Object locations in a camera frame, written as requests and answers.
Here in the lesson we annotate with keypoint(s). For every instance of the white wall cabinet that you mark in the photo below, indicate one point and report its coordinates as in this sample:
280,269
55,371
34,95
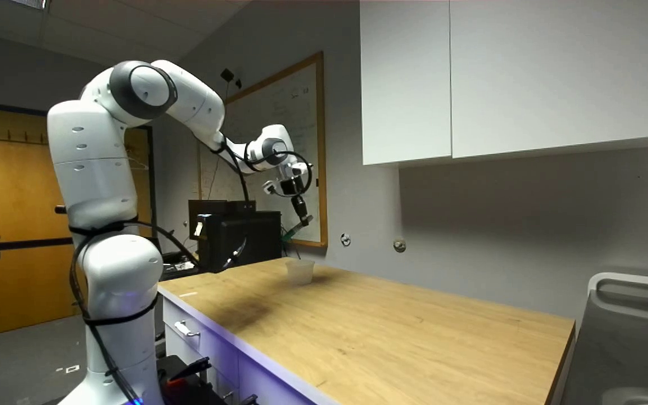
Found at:
495,78

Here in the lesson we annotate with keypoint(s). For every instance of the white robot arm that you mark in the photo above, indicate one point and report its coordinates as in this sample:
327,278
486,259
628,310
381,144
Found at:
115,269

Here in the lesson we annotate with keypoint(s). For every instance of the black box on counter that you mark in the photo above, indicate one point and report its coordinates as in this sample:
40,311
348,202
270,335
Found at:
232,233

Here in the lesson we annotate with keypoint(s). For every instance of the clear plastic cup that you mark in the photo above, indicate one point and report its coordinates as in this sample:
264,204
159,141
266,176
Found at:
300,270

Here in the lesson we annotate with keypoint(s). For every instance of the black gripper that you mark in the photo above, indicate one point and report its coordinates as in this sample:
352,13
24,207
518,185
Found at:
293,187

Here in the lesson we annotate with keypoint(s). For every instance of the wooden door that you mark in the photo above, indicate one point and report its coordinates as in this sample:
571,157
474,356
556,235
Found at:
34,283

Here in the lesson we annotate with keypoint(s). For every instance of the white drawer cabinet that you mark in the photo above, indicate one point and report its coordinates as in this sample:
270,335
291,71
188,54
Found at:
238,371

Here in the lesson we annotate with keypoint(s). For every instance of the wood framed whiteboard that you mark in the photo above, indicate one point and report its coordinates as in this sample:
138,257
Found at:
296,99

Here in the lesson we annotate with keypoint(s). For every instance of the green pen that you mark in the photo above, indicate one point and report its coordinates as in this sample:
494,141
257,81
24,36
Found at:
291,235

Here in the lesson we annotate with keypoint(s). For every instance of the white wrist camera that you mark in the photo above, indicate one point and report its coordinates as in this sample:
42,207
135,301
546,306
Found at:
273,187

